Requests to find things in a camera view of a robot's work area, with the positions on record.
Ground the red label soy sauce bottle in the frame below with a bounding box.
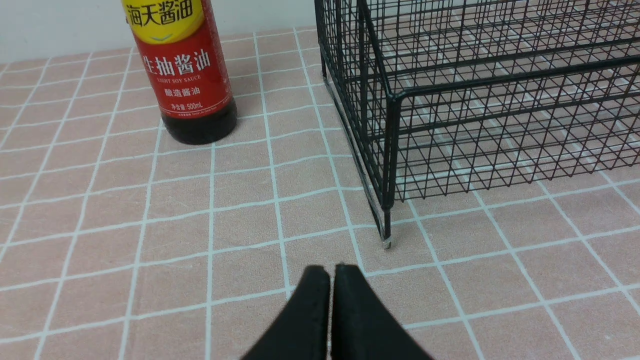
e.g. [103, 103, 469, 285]
[121, 0, 238, 145]

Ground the pink checkered tablecloth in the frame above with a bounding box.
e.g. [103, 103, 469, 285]
[1, 0, 639, 360]

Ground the black wire mesh shelf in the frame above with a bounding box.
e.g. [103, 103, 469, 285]
[314, 0, 640, 248]

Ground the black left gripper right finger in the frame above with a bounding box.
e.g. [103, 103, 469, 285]
[331, 263, 432, 360]

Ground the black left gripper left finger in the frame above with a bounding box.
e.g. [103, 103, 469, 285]
[243, 265, 331, 360]

